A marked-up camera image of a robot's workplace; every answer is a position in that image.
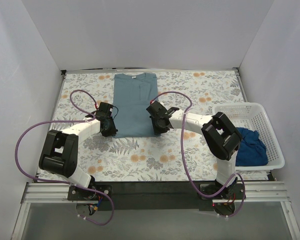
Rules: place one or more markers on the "white plastic laundry basket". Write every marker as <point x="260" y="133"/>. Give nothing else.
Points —
<point x="252" y="116"/>

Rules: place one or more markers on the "floral patterned table cloth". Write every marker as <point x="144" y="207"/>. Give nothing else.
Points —
<point x="164" y="158"/>

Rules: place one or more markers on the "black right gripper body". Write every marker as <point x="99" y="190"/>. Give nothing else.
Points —
<point x="154" y="125"/>

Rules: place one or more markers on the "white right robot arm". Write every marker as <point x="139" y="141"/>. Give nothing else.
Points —
<point x="221" y="136"/>

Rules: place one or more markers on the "dark blue t shirt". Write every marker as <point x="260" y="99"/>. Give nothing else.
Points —
<point x="252" y="151"/>

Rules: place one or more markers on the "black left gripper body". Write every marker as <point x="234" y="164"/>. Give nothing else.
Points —
<point x="110" y="128"/>

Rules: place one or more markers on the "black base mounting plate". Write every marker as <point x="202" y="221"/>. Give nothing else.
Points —
<point x="163" y="195"/>

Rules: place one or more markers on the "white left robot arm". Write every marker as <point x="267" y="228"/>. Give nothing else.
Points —
<point x="59" y="155"/>

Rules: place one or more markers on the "light blue t shirt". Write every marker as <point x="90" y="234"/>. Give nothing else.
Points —
<point x="132" y="95"/>

